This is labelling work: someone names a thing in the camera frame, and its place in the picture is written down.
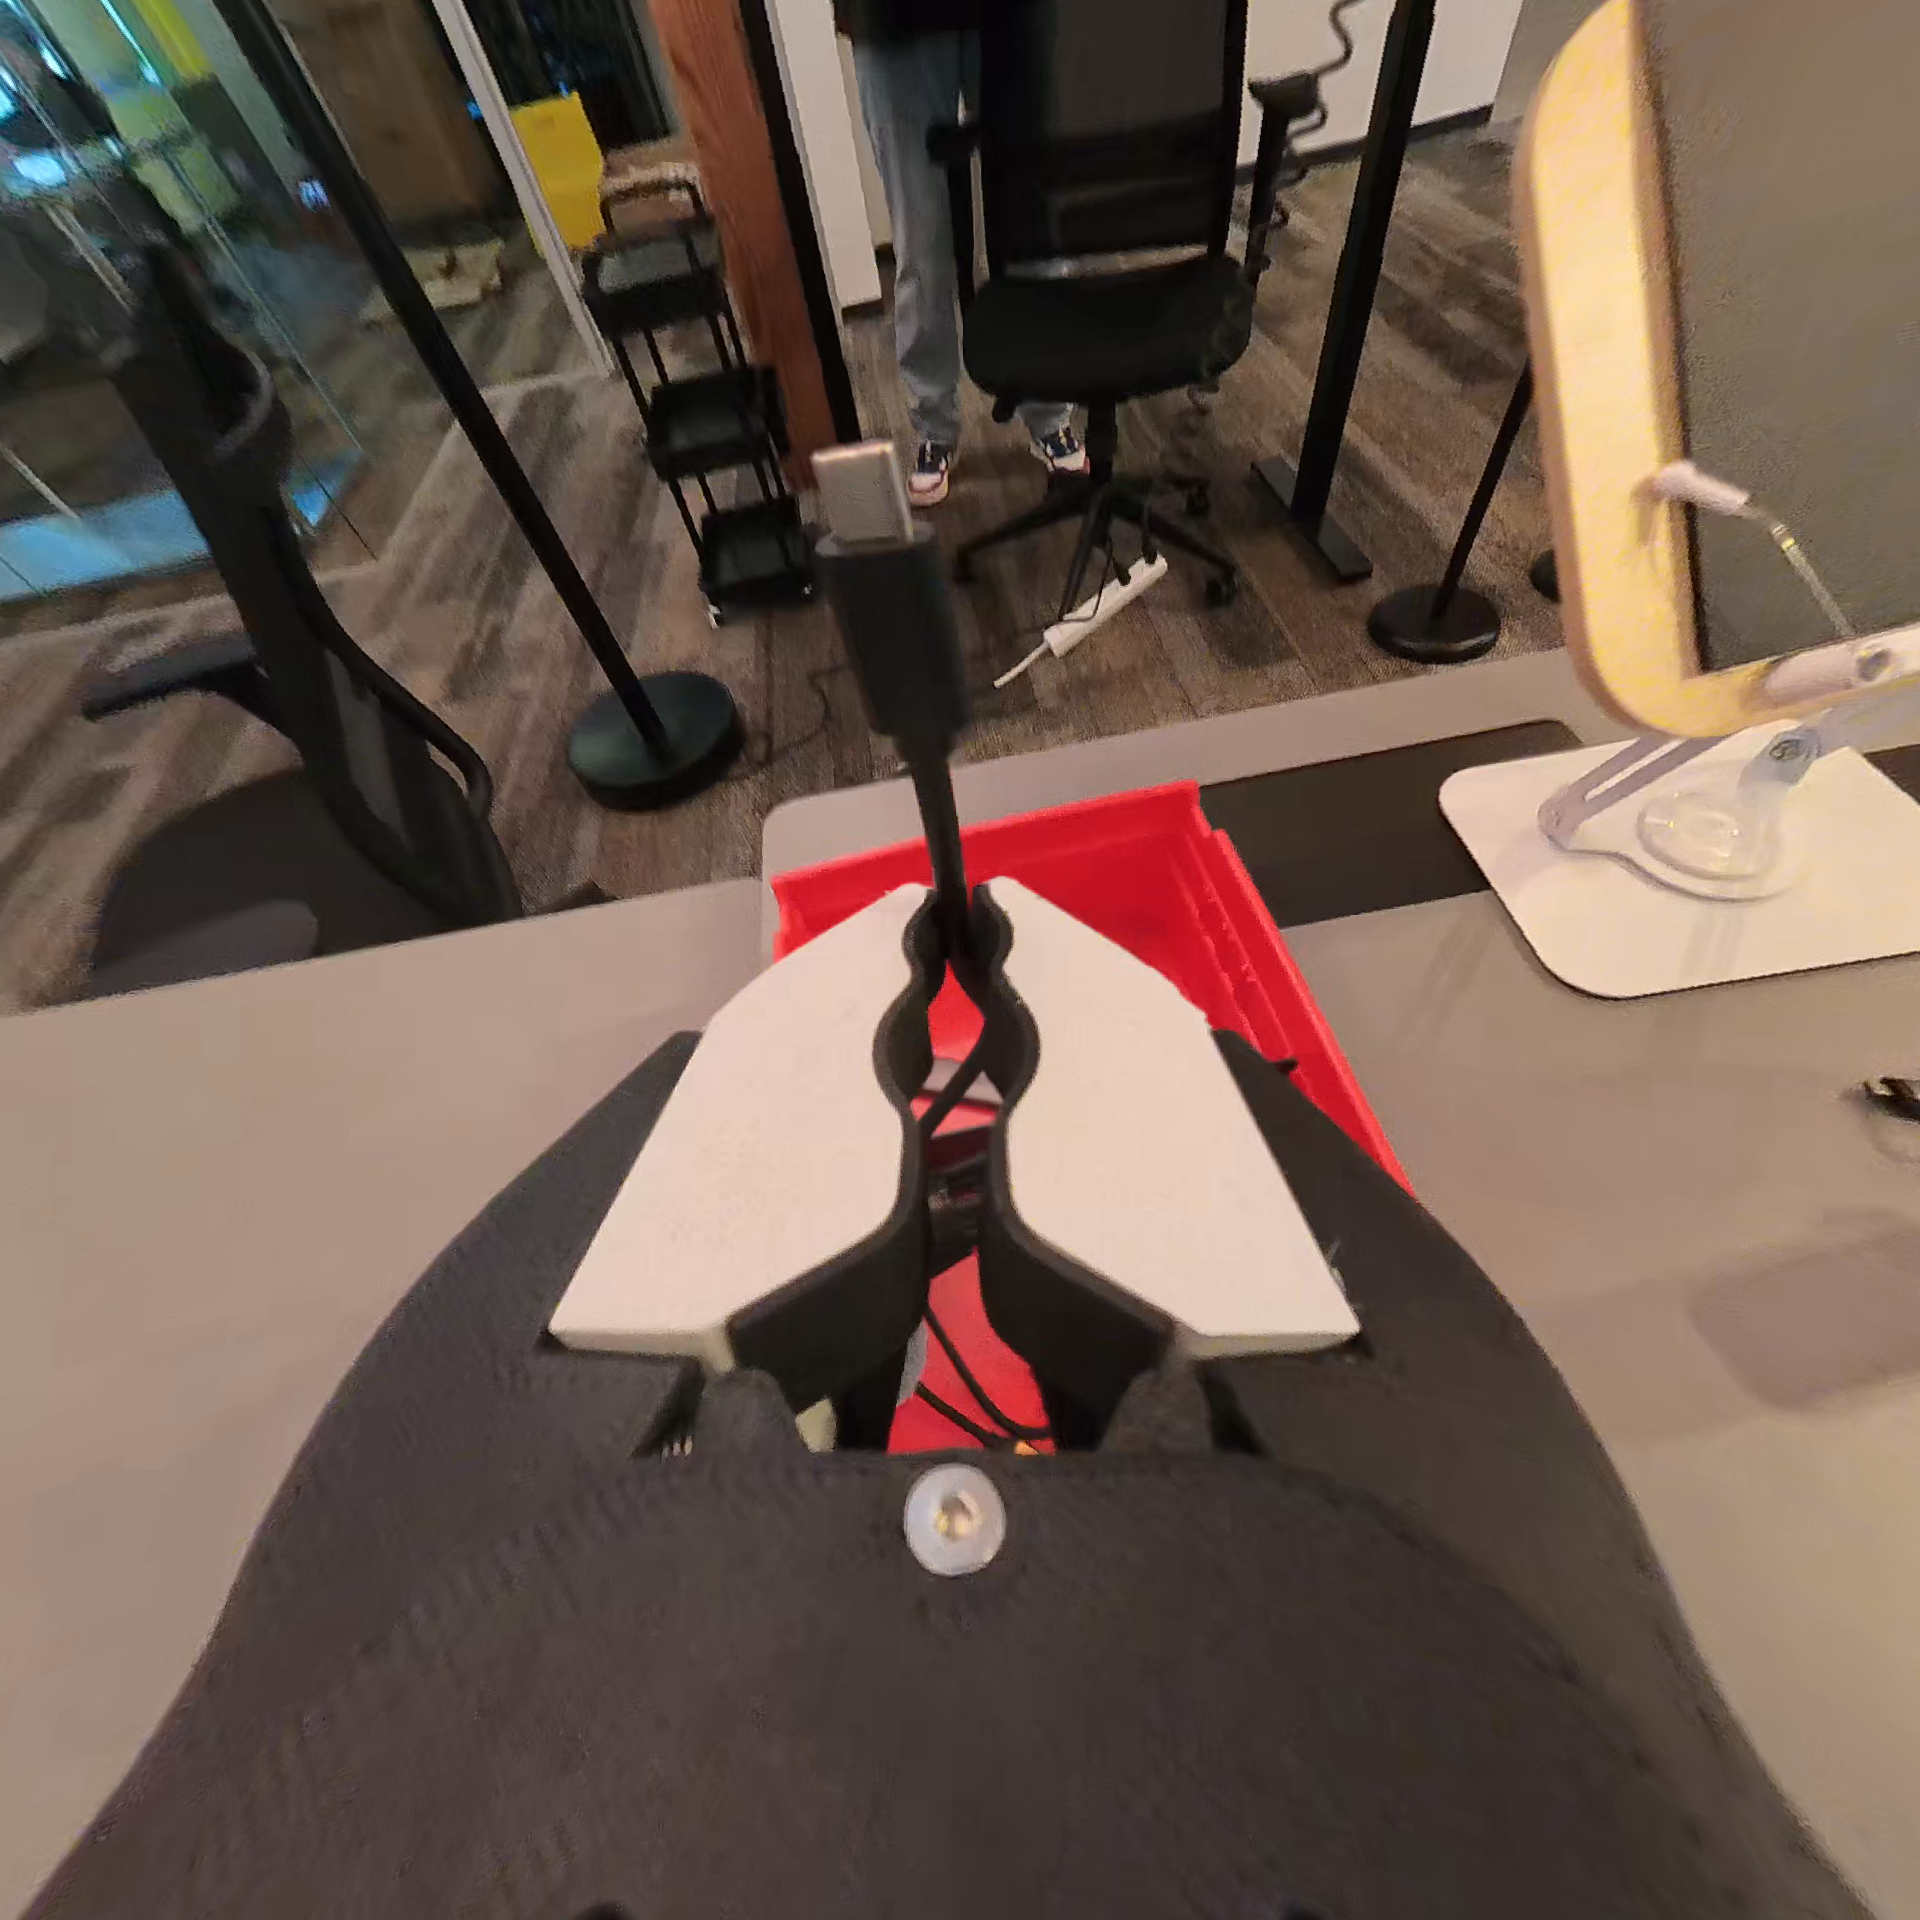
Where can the black round-base pole stand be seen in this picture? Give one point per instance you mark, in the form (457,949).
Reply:
(655,734)

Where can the yellow container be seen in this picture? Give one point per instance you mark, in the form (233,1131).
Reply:
(553,166)

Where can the black rolling cart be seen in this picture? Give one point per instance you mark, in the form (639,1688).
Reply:
(697,419)

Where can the red plastic bin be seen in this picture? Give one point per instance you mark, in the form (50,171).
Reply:
(1172,870)

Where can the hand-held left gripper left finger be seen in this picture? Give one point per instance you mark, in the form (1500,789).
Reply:
(735,1186)

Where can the white power strip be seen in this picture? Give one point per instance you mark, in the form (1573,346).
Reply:
(1085,617)

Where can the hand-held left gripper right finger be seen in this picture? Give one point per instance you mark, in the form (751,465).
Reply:
(1172,1186)

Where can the wooden post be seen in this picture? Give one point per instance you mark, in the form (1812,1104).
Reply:
(735,181)

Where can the white flip chart board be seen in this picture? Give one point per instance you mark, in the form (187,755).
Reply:
(1369,269)
(1441,617)

